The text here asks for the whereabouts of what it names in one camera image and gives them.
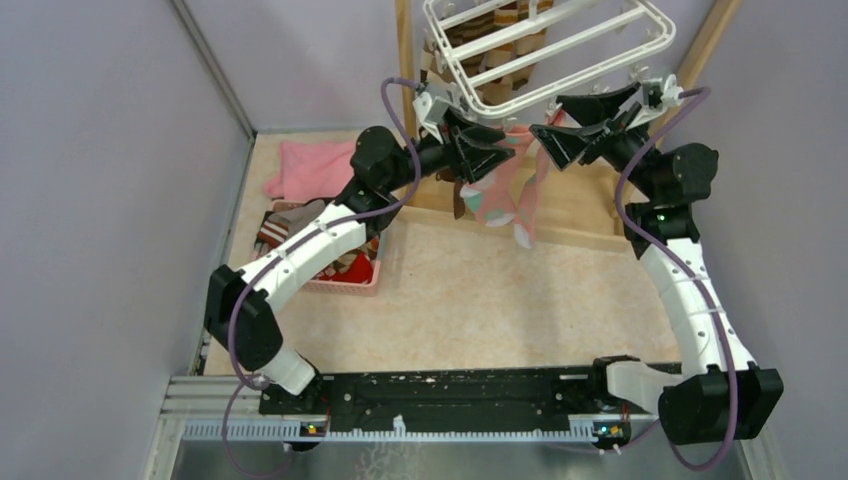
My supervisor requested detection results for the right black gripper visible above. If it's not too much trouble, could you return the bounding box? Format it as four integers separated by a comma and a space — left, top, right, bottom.
528, 82, 658, 201

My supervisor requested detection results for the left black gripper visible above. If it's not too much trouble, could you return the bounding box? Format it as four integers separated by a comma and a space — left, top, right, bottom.
382, 106, 514, 193

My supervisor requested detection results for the pink patterned sock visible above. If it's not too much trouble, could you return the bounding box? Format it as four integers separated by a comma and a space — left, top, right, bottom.
510, 110, 565, 249
459, 125, 535, 227

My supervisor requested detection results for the white clip hanger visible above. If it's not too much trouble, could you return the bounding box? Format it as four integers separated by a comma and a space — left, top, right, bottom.
422, 0, 677, 125

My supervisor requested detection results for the grey brown sock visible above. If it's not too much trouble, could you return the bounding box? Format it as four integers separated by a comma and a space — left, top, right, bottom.
284, 198, 328, 235

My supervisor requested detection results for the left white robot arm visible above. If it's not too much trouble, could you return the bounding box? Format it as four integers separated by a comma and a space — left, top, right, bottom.
204, 112, 515, 414

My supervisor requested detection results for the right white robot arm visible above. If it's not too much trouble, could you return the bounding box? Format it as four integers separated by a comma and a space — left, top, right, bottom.
532, 83, 784, 446

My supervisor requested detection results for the red patterned sock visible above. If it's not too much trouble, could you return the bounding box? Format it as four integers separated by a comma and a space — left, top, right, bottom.
314, 237, 380, 284

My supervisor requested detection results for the pink towel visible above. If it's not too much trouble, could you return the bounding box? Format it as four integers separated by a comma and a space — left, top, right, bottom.
263, 140, 355, 203

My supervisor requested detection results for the pink plastic basket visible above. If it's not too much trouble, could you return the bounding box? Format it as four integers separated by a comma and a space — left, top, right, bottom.
252, 199, 384, 296

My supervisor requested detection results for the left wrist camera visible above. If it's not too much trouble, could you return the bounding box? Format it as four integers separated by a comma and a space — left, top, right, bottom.
412, 82, 457, 143

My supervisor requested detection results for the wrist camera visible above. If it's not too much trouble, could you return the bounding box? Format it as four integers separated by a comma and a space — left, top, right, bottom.
641, 73, 683, 113
412, 82, 457, 143

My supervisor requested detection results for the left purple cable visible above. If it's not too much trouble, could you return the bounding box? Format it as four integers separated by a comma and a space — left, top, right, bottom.
221, 76, 425, 480

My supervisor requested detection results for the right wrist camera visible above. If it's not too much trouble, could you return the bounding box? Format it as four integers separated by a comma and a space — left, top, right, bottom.
641, 73, 683, 113

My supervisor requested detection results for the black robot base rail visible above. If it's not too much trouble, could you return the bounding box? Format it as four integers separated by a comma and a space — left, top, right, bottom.
259, 366, 653, 449

